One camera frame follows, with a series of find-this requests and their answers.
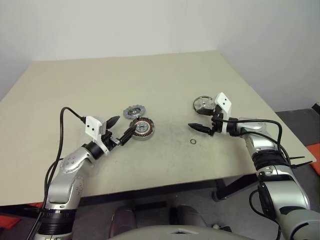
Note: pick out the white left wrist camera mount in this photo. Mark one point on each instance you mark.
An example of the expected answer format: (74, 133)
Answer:
(91, 126)

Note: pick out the black metal table leg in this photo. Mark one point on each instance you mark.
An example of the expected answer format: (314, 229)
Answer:
(232, 187)

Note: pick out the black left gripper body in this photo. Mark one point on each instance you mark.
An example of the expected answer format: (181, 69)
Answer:
(111, 141)

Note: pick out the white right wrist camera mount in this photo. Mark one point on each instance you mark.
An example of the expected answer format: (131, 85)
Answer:
(223, 101)

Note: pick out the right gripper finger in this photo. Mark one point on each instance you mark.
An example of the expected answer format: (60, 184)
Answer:
(198, 128)
(207, 112)

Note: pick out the small white caster wheel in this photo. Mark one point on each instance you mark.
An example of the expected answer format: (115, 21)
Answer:
(215, 226)

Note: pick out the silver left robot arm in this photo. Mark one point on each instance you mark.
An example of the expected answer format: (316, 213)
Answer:
(65, 180)

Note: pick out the silver spoked motor rotor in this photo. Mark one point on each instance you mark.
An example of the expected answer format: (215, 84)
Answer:
(203, 101)

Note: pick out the silver motor body copper windings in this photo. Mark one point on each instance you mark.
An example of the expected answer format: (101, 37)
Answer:
(148, 133)

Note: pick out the grey motor cover circuit board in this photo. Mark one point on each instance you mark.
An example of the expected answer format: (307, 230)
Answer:
(129, 113)

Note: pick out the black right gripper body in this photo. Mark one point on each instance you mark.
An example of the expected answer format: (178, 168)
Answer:
(217, 125)

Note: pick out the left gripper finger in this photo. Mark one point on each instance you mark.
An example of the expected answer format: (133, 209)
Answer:
(127, 136)
(113, 122)

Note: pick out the dark maroon rounded shape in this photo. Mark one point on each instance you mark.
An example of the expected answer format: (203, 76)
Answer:
(123, 220)

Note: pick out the grey robot torso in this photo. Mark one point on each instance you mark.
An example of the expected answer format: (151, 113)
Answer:
(175, 233)

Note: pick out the black table frame rail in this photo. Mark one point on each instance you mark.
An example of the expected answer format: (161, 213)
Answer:
(150, 190)

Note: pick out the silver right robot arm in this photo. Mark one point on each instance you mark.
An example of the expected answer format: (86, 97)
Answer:
(282, 185)

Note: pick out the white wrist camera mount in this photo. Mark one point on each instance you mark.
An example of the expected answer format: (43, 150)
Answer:
(91, 126)
(223, 101)

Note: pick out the red fabric item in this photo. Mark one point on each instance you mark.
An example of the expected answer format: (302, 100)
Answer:
(15, 217)
(314, 156)

